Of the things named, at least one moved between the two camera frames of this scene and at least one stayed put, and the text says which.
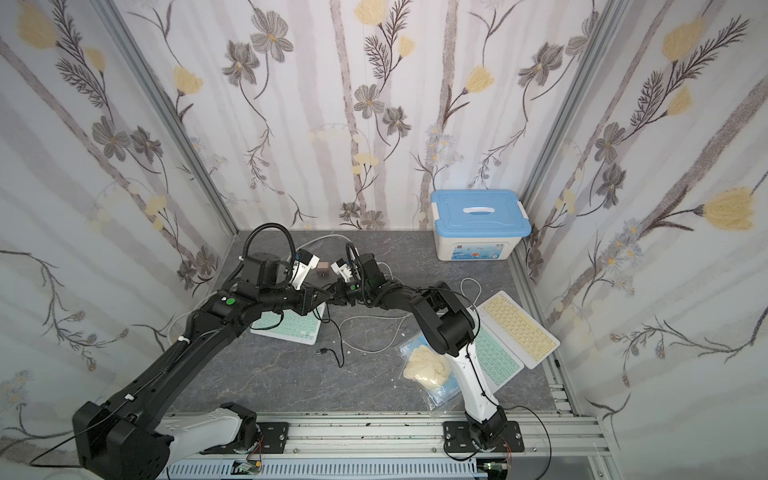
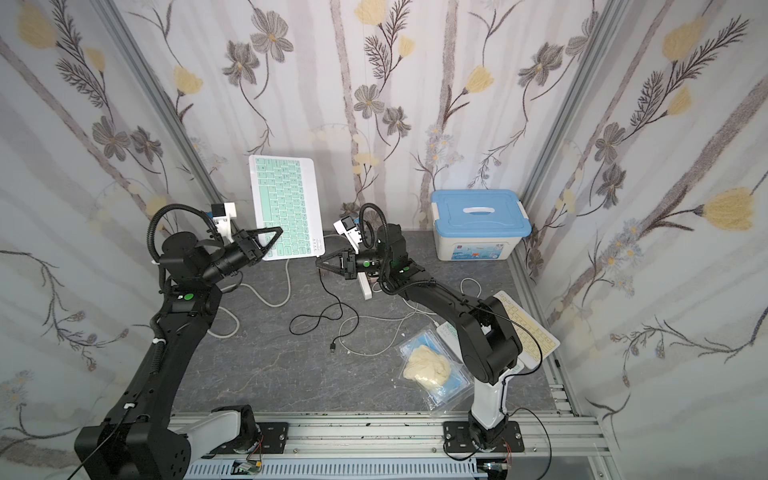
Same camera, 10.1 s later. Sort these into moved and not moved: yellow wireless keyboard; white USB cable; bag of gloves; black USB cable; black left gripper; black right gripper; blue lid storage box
Moved: black USB cable; black left gripper; white USB cable; black right gripper
Not moved: bag of gloves; blue lid storage box; yellow wireless keyboard
